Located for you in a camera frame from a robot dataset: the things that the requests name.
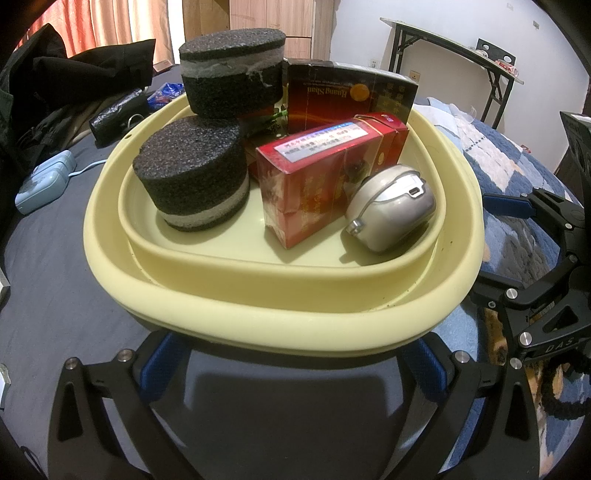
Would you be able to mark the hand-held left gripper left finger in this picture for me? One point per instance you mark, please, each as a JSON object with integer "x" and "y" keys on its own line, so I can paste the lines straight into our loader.
{"x": 152, "y": 369}

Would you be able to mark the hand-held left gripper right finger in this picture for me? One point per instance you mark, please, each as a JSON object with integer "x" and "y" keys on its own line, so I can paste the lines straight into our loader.
{"x": 430, "y": 369}

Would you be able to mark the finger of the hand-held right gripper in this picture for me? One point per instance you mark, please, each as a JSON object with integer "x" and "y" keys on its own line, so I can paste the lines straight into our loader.
{"x": 512, "y": 295}
{"x": 508, "y": 205}

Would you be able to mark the silver round device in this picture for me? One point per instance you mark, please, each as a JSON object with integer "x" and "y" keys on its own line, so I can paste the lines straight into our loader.
{"x": 392, "y": 212}

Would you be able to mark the pale yellow plastic basin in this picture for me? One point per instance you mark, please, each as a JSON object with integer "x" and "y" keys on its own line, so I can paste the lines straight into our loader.
{"x": 277, "y": 295}

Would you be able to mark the black foam cylinder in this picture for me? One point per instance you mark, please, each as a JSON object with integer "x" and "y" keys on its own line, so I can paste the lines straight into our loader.
{"x": 194, "y": 175}
{"x": 231, "y": 69}

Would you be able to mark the red carton box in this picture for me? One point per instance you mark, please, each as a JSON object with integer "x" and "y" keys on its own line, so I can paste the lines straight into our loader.
{"x": 300, "y": 194}

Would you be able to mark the maroon box orange circle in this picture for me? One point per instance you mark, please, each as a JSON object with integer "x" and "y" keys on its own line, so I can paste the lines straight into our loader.
{"x": 323, "y": 101}

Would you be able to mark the blue white checked blanket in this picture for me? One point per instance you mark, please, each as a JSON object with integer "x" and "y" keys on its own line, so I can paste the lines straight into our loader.
{"x": 503, "y": 157}

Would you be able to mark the dark grey bed sheet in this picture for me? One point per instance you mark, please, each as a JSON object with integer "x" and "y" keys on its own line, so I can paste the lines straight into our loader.
{"x": 51, "y": 295}

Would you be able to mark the black and white box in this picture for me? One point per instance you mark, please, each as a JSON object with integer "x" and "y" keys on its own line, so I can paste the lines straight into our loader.
{"x": 496, "y": 49}

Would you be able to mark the dark folding table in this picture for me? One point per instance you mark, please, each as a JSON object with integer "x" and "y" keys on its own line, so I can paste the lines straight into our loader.
{"x": 443, "y": 41}

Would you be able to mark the light blue device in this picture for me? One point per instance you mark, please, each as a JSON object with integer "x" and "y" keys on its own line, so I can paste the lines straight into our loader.
{"x": 44, "y": 182}

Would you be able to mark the green wrapped item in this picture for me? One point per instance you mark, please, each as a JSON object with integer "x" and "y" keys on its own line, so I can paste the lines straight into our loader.
{"x": 272, "y": 121}

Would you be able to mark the black plastic bag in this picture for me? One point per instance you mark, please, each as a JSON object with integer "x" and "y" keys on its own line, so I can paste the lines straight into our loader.
{"x": 115, "y": 115}

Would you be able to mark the blue snack packet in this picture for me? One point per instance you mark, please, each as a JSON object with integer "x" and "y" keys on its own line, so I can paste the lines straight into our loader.
{"x": 164, "y": 93}

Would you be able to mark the wooden wardrobe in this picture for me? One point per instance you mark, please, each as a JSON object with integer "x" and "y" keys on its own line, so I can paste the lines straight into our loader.
{"x": 277, "y": 23}

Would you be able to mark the black jacket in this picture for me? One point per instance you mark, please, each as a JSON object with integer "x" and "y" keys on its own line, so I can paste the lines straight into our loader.
{"x": 69, "y": 74}

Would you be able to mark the orange curtain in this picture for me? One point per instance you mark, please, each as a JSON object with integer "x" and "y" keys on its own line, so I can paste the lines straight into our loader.
{"x": 120, "y": 23}

